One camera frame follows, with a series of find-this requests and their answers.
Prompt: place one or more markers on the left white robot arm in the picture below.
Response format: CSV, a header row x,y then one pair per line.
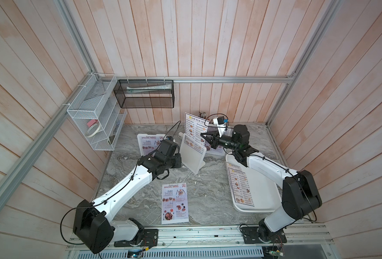
x,y
94,222

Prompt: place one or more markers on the pink eraser block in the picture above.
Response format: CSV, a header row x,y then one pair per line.
x,y
91,122

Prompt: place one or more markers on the white menu holder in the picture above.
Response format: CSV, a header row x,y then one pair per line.
x,y
192,154
219,150
148,143

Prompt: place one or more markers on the white plastic tray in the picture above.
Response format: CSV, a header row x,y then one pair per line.
x,y
264,192

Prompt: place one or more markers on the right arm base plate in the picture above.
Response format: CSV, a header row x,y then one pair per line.
x,y
252,235

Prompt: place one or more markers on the black mesh wall basket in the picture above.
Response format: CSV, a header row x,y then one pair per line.
x,y
145,93

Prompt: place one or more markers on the pink special menu sheet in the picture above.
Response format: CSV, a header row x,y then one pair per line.
x,y
174,204

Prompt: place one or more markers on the dim sum menu sheet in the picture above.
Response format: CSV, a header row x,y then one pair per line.
x,y
194,126
239,186

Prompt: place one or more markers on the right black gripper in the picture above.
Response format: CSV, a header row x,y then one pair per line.
x,y
211,134

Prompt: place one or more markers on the white tape roll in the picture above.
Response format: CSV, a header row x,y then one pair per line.
x,y
93,130

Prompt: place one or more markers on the white wire wall shelf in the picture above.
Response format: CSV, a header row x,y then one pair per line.
x,y
95,99

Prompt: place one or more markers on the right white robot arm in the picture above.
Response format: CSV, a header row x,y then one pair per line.
x,y
300,195

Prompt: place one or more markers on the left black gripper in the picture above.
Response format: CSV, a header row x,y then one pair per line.
x,y
177,163

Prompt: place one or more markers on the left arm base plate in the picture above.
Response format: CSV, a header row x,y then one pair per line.
x,y
144,239

